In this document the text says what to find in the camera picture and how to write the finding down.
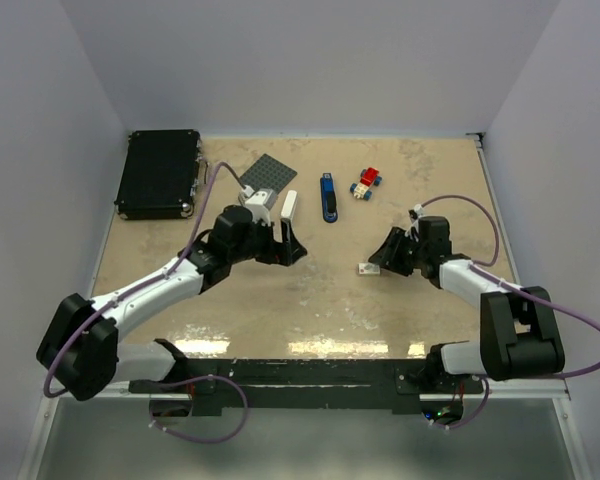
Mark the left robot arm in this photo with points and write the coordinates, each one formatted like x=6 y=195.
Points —
x=81 y=347

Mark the aluminium table edge rail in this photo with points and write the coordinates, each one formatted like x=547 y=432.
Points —
x=523 y=388

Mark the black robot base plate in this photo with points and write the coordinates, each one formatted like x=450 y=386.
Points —
x=336 y=384

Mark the white staple box sleeve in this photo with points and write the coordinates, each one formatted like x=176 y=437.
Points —
x=368 y=269

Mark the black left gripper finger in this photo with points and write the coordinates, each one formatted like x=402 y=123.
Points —
x=277 y=231
x=291 y=249

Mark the red white toy car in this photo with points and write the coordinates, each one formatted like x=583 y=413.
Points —
x=362 y=189

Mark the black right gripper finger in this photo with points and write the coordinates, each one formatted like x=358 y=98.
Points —
x=399 y=267
x=390 y=250

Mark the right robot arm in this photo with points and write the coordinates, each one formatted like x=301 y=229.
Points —
x=518 y=333

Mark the grey studded building plate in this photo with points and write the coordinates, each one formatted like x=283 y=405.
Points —
x=268 y=173

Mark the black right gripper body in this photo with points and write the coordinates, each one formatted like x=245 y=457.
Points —
x=419 y=252

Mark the small white stapler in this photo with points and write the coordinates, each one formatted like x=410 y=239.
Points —
x=289 y=205

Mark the black case with metal handle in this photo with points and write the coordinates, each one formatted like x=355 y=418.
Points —
x=160 y=176

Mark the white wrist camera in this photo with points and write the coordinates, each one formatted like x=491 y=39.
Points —
x=415 y=214
x=259 y=203

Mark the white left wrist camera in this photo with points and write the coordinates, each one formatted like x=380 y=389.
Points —
x=259 y=203

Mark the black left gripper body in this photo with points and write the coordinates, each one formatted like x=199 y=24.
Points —
x=261 y=245

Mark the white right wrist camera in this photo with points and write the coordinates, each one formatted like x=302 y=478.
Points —
x=415 y=214

